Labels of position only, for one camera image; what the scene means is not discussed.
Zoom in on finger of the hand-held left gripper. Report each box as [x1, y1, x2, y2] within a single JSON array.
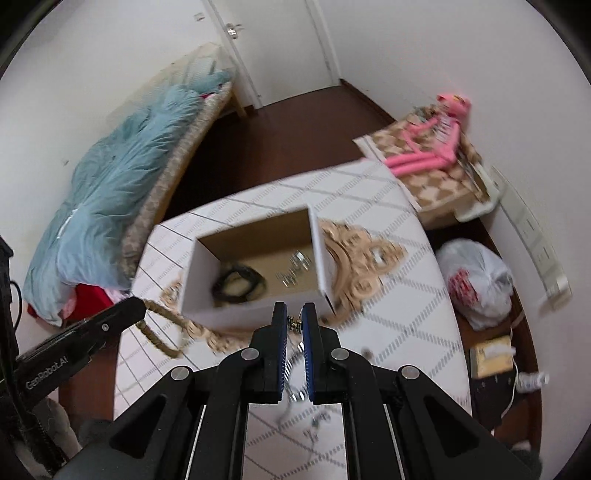
[[60, 296, 148, 355]]

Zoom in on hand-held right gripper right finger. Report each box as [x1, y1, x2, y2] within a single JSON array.
[[300, 303, 513, 480]]

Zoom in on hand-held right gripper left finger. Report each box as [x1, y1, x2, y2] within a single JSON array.
[[83, 302, 288, 480]]

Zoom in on white cardboard box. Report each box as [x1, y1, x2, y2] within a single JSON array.
[[181, 207, 334, 334]]

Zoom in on red cloth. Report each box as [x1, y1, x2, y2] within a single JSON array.
[[27, 283, 117, 325]]

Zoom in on grey fuzzy cloth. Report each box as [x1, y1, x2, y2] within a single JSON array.
[[27, 396, 83, 463]]

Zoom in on black furniture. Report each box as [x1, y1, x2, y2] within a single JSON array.
[[0, 235, 25, 366]]

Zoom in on patterned beige mattress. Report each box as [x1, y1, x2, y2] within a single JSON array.
[[119, 44, 233, 278]]

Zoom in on light blue duvet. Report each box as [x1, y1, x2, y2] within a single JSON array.
[[23, 69, 234, 326]]

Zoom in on small brown cardboard box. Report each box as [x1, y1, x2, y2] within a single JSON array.
[[469, 335, 516, 380]]

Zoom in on white plastic bag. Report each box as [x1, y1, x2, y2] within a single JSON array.
[[436, 239, 515, 330]]

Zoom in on checkered brown cushion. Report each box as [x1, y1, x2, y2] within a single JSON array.
[[353, 104, 491, 214]]

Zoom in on white bottle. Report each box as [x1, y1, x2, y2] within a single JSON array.
[[516, 372, 550, 393]]

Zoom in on pink plush toy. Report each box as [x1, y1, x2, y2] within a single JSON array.
[[385, 93, 467, 175]]

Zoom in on white door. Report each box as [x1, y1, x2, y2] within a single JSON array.
[[205, 0, 343, 110]]

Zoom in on black coiled cord bracelet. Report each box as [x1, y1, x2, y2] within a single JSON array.
[[211, 261, 267, 305]]

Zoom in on white cable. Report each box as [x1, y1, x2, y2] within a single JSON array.
[[495, 323, 523, 426]]

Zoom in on white wall socket panel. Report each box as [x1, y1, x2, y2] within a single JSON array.
[[491, 166, 574, 306]]

